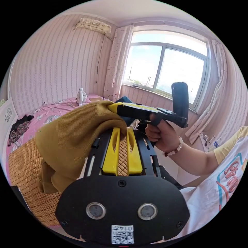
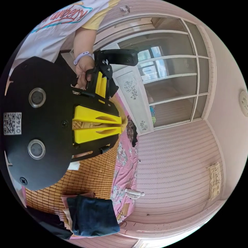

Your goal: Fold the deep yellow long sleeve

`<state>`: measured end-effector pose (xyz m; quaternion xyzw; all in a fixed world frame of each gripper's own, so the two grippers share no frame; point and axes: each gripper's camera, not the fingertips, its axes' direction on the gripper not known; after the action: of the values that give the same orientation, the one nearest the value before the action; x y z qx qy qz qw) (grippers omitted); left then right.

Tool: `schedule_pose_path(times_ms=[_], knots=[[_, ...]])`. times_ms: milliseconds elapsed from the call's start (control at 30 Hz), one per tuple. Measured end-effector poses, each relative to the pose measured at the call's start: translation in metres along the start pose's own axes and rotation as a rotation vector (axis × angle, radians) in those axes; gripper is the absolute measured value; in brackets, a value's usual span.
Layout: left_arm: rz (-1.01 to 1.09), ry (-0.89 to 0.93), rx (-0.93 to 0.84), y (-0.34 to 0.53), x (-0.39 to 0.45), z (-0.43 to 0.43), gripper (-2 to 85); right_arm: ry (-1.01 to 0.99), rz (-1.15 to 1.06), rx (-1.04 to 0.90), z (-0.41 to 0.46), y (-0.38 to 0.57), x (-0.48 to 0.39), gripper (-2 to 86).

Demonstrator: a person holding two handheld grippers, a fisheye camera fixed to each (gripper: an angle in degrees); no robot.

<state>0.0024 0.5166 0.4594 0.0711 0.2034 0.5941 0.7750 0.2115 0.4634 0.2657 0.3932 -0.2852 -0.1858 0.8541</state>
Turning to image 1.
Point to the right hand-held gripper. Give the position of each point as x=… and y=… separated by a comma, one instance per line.
x=135, y=114

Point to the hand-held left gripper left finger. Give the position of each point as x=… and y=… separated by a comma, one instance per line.
x=110, y=160

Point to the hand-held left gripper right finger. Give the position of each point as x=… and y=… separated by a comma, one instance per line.
x=135, y=162

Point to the deep yellow long sleeve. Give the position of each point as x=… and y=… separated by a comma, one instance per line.
x=73, y=135

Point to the person's right forearm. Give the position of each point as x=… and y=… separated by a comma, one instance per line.
x=193, y=160

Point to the person's right hand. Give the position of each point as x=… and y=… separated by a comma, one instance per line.
x=164, y=137

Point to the small white fan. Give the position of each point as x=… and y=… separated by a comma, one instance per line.
x=81, y=96

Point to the dotted pink curtain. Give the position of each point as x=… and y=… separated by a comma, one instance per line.
x=215, y=100
x=116, y=62

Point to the window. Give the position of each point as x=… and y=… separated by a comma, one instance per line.
x=145, y=64

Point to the person's body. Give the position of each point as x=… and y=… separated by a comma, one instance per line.
x=213, y=193

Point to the clear plastic bottle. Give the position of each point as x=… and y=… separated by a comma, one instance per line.
x=217, y=143

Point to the bed with pink sheet and woven mat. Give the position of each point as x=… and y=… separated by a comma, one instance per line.
x=25, y=158

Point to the air conditioner with cloth cover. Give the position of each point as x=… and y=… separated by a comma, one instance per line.
x=92, y=24

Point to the pile of clothes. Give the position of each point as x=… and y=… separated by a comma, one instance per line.
x=19, y=128

